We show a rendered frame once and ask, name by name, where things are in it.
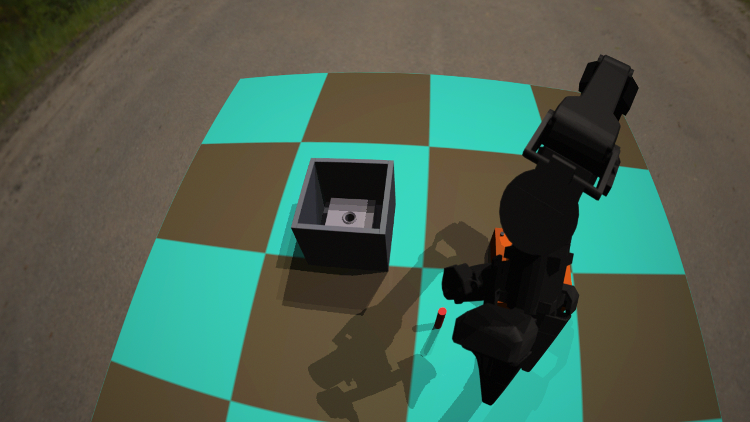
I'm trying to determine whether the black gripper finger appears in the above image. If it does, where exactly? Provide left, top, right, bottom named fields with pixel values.
left=521, top=312, right=572, bottom=372
left=462, top=346, right=532, bottom=406

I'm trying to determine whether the dark red peg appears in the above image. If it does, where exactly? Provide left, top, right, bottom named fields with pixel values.
left=434, top=307, right=446, bottom=329

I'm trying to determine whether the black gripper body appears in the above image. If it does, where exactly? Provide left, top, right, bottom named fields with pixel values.
left=452, top=244, right=579, bottom=363

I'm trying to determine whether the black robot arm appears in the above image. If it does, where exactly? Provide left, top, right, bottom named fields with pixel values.
left=441, top=54, right=638, bottom=305

